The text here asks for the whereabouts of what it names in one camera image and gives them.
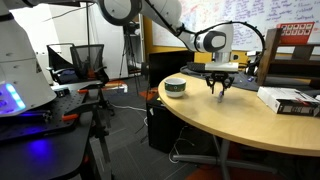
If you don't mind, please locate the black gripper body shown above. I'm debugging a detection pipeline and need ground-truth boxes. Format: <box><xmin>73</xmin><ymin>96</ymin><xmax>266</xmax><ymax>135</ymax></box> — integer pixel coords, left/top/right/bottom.
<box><xmin>209</xmin><ymin>71</ymin><xmax>232</xmax><ymax>83</ymax></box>

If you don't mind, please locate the white green mug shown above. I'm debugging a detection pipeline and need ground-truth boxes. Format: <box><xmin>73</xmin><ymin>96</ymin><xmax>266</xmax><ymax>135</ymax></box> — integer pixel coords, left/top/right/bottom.
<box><xmin>164</xmin><ymin>77</ymin><xmax>187</xmax><ymax>99</ymax></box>

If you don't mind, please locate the black keyboard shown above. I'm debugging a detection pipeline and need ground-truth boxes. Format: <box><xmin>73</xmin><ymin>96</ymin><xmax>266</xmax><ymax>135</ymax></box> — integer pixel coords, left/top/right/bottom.
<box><xmin>185</xmin><ymin>61</ymin><xmax>240</xmax><ymax>75</ymax></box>

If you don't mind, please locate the black desk gadget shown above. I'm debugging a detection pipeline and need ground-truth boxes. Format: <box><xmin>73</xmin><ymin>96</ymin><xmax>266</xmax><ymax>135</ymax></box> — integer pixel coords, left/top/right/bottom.
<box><xmin>245</xmin><ymin>51</ymin><xmax>263</xmax><ymax>77</ymax></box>

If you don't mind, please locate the black monitor panel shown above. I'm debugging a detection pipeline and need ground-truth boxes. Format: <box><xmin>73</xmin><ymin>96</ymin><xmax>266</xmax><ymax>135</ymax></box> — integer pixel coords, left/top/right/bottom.
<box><xmin>148</xmin><ymin>49</ymin><xmax>196</xmax><ymax>89</ymax></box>

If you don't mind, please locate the brown wooden shelf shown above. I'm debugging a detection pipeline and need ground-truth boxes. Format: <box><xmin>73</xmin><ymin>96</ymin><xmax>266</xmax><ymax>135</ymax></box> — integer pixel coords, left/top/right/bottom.
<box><xmin>256</xmin><ymin>27</ymin><xmax>320</xmax><ymax>88</ymax></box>

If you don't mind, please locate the white black book box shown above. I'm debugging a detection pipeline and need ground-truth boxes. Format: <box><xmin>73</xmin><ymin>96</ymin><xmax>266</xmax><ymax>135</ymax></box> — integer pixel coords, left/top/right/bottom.
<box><xmin>256</xmin><ymin>86</ymin><xmax>320</xmax><ymax>118</ymax></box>

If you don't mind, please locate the black computer tower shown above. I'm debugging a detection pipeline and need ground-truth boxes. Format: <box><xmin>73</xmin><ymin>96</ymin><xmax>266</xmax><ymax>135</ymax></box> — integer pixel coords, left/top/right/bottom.
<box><xmin>145</xmin><ymin>96</ymin><xmax>188</xmax><ymax>154</ymax></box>

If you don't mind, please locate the grey metal table leg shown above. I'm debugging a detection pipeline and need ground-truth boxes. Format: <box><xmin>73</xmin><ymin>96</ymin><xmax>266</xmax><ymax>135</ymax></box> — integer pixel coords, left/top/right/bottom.
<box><xmin>171</xmin><ymin>138</ymin><xmax>278</xmax><ymax>180</ymax></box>

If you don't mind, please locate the red sign card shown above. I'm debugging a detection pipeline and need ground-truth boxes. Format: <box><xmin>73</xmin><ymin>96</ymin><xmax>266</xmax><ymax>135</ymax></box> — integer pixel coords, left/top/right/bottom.
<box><xmin>276</xmin><ymin>21</ymin><xmax>316</xmax><ymax>45</ymax></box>

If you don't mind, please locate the written whiteboard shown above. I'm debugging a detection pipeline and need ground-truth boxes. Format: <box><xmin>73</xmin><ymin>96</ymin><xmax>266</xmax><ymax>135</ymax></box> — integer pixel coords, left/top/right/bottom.
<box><xmin>150</xmin><ymin>0</ymin><xmax>320</xmax><ymax>53</ymax></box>

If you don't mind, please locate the white floor box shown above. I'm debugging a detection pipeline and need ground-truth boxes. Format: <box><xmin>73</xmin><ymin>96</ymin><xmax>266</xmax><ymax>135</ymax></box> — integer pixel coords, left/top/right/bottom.
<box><xmin>103</xmin><ymin>83</ymin><xmax>129</xmax><ymax>94</ymax></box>

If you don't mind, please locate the black mesh office chair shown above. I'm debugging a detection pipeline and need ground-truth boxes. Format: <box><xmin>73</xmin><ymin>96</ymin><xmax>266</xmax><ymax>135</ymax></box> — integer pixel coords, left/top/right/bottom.
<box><xmin>69</xmin><ymin>43</ymin><xmax>111</xmax><ymax>86</ymax></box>

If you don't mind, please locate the small black box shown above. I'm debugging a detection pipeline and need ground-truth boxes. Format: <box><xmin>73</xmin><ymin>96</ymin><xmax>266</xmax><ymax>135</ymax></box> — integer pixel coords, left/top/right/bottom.
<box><xmin>54</xmin><ymin>87</ymin><xmax>70</xmax><ymax>98</ymax></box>

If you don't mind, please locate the black perforated mounting board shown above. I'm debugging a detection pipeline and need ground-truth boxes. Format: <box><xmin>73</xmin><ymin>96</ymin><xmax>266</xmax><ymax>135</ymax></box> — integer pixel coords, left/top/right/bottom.
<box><xmin>0</xmin><ymin>87</ymin><xmax>89</xmax><ymax>143</ymax></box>

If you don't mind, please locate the black framed chair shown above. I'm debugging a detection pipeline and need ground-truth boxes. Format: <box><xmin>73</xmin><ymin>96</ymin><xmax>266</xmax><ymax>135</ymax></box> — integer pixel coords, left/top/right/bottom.
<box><xmin>46</xmin><ymin>42</ymin><xmax>76</xmax><ymax>85</ymax></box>

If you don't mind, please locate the black robot table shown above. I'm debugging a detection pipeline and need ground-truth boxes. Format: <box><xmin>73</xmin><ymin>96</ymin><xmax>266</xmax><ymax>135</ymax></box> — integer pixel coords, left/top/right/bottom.
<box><xmin>0</xmin><ymin>79</ymin><xmax>104</xmax><ymax>180</ymax></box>

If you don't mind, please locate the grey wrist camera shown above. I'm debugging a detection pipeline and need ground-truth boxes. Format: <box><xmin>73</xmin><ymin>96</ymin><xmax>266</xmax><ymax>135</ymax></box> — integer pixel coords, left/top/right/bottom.
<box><xmin>204</xmin><ymin>62</ymin><xmax>240</xmax><ymax>73</ymax></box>

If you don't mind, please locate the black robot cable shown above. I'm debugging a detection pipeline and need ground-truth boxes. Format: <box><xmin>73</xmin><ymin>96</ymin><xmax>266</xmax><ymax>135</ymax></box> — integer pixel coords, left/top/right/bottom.
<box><xmin>176</xmin><ymin>20</ymin><xmax>267</xmax><ymax>73</ymax></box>

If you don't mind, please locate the white cable under table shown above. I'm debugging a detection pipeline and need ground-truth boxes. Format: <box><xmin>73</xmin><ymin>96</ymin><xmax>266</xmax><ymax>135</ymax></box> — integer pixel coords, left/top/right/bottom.
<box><xmin>168</xmin><ymin>125</ymin><xmax>198</xmax><ymax>164</ymax></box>

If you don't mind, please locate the white floor cable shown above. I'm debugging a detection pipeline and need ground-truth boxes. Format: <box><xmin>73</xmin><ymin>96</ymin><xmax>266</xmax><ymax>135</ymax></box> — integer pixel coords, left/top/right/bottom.
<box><xmin>109</xmin><ymin>103</ymin><xmax>149</xmax><ymax>128</ymax></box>

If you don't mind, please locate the black camera tripod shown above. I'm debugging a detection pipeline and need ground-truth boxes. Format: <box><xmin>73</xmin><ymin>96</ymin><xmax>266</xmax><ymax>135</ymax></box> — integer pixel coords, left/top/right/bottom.
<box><xmin>118</xmin><ymin>22</ymin><xmax>143</xmax><ymax>96</ymax></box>

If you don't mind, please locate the orange handled black clamp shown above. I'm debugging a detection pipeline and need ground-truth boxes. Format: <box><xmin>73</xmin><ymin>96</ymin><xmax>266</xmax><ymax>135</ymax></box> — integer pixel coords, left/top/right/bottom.
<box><xmin>77</xmin><ymin>83</ymin><xmax>116</xmax><ymax>118</ymax></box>
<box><xmin>61</xmin><ymin>99</ymin><xmax>112</xmax><ymax>164</ymax></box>

